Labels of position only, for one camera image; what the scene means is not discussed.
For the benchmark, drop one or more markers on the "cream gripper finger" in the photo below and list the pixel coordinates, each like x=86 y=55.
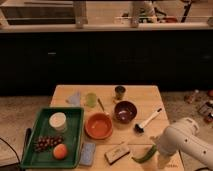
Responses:
x=162 y=161

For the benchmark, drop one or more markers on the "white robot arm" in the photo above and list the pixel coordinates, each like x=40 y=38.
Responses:
x=182 y=135

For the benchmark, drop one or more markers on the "dark purple bowl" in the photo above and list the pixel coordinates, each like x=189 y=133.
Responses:
x=125 y=112

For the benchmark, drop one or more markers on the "orange red bowl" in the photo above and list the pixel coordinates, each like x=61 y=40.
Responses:
x=98 y=126

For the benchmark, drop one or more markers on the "wooden block eraser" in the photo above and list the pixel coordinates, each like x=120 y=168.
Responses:
x=116 y=153

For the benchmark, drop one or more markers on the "blue sponge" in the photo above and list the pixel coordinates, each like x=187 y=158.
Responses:
x=87 y=154

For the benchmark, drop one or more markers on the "small metal cup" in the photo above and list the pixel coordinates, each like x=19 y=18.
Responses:
x=119 y=92

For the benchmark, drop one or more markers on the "wooden spoon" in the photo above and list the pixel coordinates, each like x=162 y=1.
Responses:
x=102 y=107

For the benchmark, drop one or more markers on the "green plastic tray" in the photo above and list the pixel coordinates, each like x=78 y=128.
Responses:
x=72 y=139

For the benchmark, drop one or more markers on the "green plastic cup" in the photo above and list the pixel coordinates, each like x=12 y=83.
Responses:
x=91 y=100

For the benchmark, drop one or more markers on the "orange fruit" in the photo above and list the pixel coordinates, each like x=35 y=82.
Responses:
x=60 y=151

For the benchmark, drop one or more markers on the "light blue cloth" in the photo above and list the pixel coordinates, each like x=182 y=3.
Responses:
x=74 y=99

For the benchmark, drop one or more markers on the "white lidded jar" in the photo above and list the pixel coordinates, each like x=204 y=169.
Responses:
x=58 y=121

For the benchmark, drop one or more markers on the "bunch of dark grapes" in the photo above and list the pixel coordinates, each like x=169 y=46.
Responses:
x=46 y=142

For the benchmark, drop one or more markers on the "black marker pen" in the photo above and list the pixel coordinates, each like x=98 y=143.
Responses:
x=27 y=137

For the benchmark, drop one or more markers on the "white handled black brush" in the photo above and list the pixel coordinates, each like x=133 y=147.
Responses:
x=140 y=127

